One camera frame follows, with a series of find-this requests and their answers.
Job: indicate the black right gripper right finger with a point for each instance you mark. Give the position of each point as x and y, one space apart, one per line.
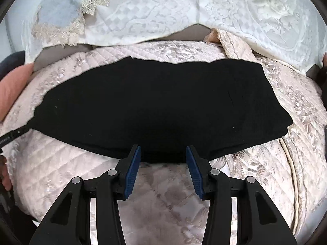
258 219

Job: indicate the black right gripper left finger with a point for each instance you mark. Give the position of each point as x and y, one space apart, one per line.
68 219

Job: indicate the black pants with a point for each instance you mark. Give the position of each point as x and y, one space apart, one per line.
219 107

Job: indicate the person's left hand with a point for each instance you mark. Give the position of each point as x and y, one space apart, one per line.
5 178

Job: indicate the salmon pink pillow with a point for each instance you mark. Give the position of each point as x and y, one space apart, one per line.
12 85

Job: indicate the pink quilted floral bedspread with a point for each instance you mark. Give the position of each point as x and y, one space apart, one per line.
163 208

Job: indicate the grey upholstered headboard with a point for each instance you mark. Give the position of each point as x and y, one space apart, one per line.
184 33

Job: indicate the white lace headboard cover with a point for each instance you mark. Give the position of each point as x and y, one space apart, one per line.
61 13

